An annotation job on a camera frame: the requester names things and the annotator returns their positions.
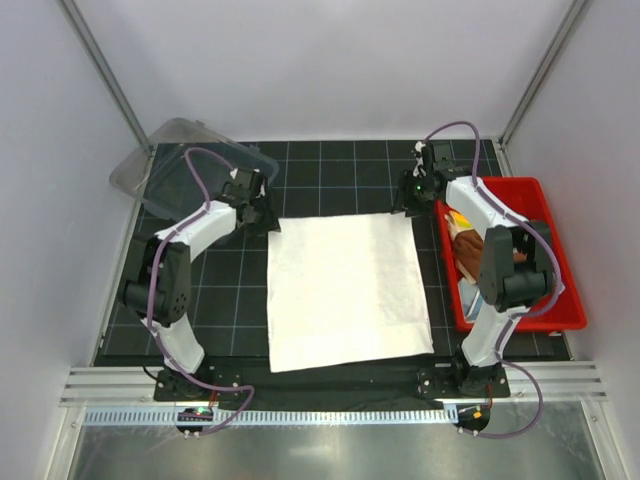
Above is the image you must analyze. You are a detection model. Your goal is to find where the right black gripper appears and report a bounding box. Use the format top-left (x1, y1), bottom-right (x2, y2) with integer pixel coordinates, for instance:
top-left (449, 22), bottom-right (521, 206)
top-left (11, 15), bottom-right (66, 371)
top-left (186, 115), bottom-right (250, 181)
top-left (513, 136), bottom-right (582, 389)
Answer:
top-left (390, 170), bottom-right (437, 218)

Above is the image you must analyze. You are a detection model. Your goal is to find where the white towel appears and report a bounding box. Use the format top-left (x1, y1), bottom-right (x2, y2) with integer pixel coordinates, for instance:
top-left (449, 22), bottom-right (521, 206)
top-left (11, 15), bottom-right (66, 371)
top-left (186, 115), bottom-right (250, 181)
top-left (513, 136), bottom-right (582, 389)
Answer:
top-left (266, 213), bottom-right (434, 373)

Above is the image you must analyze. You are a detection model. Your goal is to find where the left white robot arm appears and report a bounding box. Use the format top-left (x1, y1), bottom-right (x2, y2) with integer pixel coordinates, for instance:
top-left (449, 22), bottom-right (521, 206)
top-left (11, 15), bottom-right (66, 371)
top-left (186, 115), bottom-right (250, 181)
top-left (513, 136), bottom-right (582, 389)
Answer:
top-left (117, 168), bottom-right (280, 400)

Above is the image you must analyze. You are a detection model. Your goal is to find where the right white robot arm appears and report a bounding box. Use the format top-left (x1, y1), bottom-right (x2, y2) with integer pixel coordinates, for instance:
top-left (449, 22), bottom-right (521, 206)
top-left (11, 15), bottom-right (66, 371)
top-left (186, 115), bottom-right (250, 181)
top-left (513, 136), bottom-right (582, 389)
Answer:
top-left (391, 141), bottom-right (559, 397)

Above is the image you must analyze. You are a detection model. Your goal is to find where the colourful patterned cloth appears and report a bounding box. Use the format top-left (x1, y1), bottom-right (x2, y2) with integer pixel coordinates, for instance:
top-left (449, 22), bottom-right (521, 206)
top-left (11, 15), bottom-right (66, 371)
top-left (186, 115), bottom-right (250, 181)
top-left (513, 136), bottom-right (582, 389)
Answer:
top-left (444, 210), bottom-right (474, 241)

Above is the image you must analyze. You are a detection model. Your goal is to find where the brown towel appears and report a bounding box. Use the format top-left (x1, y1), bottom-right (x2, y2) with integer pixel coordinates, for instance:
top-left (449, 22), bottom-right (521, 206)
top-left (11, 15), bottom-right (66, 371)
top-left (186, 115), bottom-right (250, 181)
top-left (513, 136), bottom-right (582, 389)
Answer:
top-left (452, 227), bottom-right (529, 279)

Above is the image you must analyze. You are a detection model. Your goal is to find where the blue white cloth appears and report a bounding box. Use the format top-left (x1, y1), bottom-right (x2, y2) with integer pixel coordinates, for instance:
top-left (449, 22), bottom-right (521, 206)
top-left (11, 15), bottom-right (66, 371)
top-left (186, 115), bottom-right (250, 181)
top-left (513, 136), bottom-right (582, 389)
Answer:
top-left (456, 278), bottom-right (551, 324)

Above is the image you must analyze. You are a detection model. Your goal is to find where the clear plastic container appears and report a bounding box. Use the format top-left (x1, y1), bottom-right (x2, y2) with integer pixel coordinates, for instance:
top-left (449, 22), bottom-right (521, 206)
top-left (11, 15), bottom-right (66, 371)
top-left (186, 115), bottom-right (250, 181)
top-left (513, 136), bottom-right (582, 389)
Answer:
top-left (110, 118), bottom-right (279, 223)

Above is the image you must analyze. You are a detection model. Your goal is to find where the red plastic bin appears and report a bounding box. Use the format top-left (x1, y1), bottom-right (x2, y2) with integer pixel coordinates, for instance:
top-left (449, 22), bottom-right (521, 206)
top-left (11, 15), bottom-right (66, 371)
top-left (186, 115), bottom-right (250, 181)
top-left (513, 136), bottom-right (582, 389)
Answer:
top-left (434, 177), bottom-right (588, 333)

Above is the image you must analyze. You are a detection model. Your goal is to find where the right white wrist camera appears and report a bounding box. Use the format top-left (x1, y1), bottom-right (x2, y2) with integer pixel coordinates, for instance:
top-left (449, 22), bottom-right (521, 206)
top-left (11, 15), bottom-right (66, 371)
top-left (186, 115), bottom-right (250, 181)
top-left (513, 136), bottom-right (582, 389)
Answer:
top-left (412, 140), bottom-right (428, 176)

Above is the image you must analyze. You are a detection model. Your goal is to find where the right aluminium frame post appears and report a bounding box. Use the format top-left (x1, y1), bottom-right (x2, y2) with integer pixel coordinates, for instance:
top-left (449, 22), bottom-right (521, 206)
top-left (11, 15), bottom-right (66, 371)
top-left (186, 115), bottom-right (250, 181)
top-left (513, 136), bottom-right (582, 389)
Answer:
top-left (499, 0), bottom-right (594, 150)

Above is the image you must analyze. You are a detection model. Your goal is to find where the aluminium frame post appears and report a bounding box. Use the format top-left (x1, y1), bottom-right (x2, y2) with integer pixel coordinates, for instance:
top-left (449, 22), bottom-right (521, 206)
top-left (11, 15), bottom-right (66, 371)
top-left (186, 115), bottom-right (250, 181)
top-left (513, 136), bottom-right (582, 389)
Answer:
top-left (56, 0), bottom-right (152, 154)
top-left (499, 0), bottom-right (594, 150)

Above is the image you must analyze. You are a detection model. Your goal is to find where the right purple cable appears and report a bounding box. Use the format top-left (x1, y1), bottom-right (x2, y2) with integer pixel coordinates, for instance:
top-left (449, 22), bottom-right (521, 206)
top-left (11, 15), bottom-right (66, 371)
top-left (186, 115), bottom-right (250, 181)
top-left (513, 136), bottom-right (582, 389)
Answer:
top-left (422, 120), bottom-right (561, 441)

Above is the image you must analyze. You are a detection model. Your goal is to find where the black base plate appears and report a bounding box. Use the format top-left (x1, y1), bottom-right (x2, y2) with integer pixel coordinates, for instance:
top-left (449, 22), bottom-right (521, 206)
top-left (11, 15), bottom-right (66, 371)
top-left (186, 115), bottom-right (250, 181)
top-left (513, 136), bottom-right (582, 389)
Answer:
top-left (152, 355), bottom-right (511, 404)

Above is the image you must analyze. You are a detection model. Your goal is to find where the slotted cable duct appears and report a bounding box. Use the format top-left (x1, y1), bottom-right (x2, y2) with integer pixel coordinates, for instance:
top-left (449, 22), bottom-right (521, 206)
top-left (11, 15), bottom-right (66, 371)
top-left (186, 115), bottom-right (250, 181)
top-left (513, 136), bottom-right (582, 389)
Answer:
top-left (83, 406), bottom-right (458, 427)

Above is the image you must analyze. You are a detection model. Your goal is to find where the aluminium rail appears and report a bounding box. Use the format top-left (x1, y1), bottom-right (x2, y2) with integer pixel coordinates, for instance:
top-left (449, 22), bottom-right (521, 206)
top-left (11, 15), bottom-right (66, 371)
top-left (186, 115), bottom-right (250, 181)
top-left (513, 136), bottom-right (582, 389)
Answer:
top-left (59, 361), bottom-right (607, 407)

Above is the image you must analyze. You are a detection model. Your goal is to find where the left aluminium frame post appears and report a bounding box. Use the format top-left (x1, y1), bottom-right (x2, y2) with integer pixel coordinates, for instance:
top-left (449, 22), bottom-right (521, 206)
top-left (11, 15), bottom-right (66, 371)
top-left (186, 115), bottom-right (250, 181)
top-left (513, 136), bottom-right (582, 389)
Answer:
top-left (56, 0), bottom-right (152, 154)

